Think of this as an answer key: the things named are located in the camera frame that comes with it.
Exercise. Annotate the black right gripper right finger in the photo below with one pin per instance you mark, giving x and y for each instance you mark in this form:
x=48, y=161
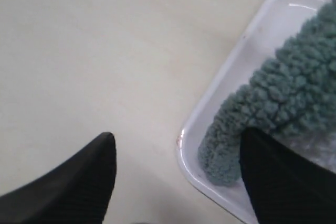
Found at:
x=282, y=186

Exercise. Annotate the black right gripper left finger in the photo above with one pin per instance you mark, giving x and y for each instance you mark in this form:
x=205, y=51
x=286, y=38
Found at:
x=77, y=191

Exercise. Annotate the dark green fuzzy fabric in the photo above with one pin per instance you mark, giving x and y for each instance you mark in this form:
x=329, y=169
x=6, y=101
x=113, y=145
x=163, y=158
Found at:
x=290, y=95

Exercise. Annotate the white plastic tray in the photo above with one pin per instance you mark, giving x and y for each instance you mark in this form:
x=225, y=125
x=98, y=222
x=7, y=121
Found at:
x=273, y=23

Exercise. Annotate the white plush snowman toy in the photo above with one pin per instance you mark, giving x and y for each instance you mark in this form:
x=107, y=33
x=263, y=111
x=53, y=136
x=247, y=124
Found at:
x=318, y=148

